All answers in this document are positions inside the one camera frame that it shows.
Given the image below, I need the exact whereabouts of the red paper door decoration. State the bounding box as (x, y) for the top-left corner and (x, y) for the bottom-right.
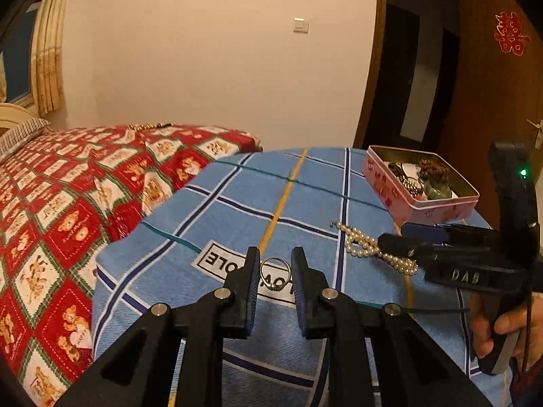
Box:
(494, 11), (532, 55)

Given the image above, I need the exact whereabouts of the blue plaid blanket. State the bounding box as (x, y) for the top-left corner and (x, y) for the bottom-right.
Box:
(91, 148), (510, 407)

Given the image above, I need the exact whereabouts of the pearl necklace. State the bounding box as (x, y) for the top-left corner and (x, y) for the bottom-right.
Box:
(331, 220), (419, 274)

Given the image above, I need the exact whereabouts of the cream wooden headboard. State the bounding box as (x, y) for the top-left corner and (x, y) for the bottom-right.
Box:
(0, 102), (39, 136)

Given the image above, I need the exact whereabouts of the pink tin box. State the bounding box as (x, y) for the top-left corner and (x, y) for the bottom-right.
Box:
(362, 145), (480, 226)

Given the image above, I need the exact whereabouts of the window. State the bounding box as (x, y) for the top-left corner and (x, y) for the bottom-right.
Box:
(0, 8), (35, 106)

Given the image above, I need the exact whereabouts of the red printed bed sheet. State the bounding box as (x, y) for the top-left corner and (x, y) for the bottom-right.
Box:
(0, 124), (264, 399)

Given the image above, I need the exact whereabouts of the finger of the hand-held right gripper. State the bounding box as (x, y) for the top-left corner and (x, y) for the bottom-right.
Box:
(401, 221), (505, 249)
(377, 232), (504, 264)

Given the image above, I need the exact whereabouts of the person's right hand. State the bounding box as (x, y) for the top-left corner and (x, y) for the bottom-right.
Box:
(471, 290), (543, 359)

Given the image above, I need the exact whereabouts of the beige patterned curtain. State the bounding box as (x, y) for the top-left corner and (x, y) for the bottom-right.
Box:
(30, 0), (71, 117)

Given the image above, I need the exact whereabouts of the striped pillow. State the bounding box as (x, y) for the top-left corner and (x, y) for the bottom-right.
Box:
(0, 118), (52, 155)

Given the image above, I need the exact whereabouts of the wooden bead bracelet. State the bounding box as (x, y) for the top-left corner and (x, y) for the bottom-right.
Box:
(418, 159), (450, 181)

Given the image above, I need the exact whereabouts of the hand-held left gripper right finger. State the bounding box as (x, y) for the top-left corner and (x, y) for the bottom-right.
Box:
(291, 247), (495, 407)

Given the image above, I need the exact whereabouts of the silver ring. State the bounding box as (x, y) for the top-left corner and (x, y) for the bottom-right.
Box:
(260, 258), (293, 291)

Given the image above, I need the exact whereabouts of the green jade bangle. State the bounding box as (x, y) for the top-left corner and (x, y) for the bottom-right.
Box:
(426, 180), (453, 200)

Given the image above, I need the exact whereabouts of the brown wooden door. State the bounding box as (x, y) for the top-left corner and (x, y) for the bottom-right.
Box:
(439, 0), (543, 221)

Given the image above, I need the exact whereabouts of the metal door handle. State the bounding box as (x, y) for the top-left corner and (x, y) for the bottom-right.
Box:
(526, 119), (543, 150)

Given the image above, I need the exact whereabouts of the person's right forearm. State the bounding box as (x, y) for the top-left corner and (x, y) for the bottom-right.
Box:
(509, 331), (543, 407)

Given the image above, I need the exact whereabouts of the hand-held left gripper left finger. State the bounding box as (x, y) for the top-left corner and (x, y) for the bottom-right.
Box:
(53, 246), (261, 407)

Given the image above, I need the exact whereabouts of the brown wooden door frame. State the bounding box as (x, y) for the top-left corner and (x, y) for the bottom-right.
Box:
(354, 0), (389, 149)

